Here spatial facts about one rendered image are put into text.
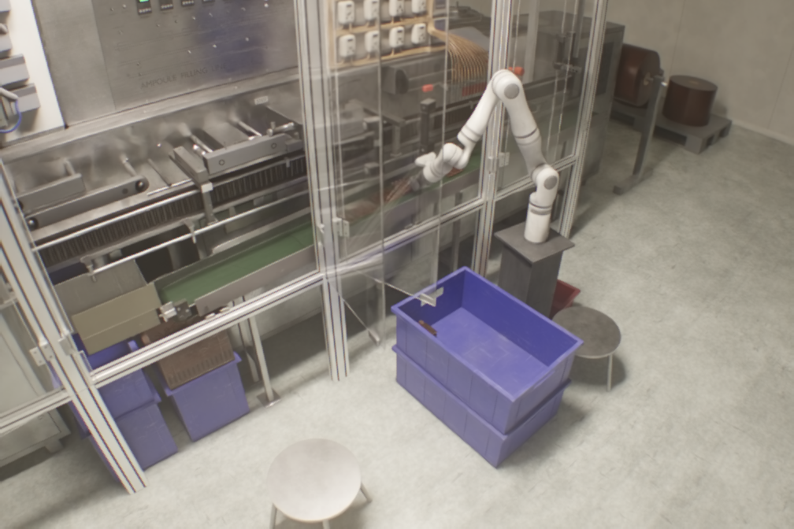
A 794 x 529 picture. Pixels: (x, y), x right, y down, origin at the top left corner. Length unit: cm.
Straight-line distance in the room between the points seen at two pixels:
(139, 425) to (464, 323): 133
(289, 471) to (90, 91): 141
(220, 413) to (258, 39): 146
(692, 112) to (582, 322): 321
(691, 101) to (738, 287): 226
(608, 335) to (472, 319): 58
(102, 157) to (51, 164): 17
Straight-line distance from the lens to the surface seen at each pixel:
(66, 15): 192
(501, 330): 222
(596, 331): 231
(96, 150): 195
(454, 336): 220
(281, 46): 218
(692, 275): 330
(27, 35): 189
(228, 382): 210
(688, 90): 513
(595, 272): 307
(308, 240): 196
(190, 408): 210
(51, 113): 194
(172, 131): 200
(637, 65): 380
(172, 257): 229
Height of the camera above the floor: 175
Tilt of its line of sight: 33 degrees down
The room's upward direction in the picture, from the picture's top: straight up
